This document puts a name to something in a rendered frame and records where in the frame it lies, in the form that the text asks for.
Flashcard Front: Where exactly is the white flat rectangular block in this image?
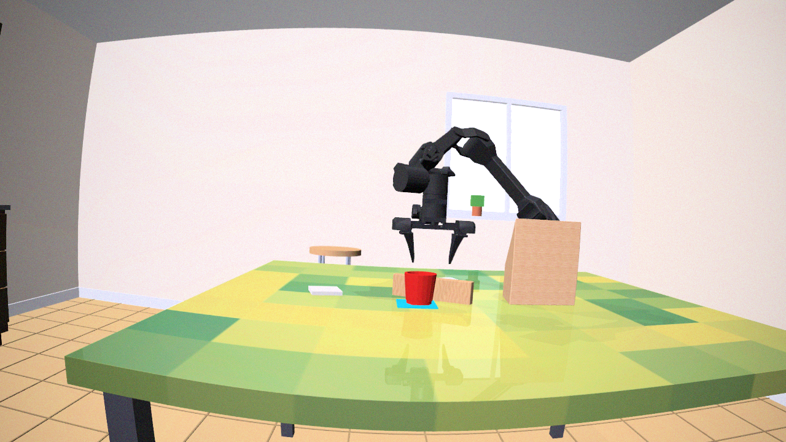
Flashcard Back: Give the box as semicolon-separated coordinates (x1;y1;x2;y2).
308;286;343;295

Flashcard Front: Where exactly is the red cup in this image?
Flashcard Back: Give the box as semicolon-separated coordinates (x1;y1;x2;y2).
405;271;437;305

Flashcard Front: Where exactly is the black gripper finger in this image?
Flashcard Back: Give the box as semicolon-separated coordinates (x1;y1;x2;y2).
448;233;468;264
399;231;414;263

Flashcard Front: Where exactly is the tan wooden plank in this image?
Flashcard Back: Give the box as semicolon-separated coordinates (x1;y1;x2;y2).
392;273;474;305

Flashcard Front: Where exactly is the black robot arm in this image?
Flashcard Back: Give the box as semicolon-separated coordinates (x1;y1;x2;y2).
393;126;560;221

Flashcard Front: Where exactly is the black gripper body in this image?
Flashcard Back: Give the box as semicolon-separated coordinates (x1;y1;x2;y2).
392;194;476;235

